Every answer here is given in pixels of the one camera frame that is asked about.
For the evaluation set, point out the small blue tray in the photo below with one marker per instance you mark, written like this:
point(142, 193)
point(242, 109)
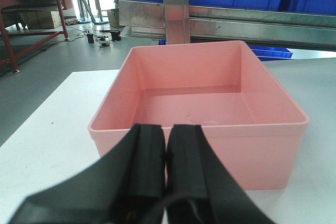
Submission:
point(265, 53)

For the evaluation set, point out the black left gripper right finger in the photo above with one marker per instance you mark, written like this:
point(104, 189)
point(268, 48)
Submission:
point(204, 190)

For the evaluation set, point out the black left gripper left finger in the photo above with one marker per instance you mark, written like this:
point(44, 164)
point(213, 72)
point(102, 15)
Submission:
point(119, 188)

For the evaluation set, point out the cardboard box under workbench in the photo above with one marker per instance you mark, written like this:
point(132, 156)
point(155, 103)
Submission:
point(43, 20)

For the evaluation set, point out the pink plastic box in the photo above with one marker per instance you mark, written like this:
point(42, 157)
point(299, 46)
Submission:
point(251, 122)

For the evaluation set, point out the red metal workbench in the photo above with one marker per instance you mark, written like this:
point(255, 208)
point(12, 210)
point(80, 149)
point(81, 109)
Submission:
point(22, 6)

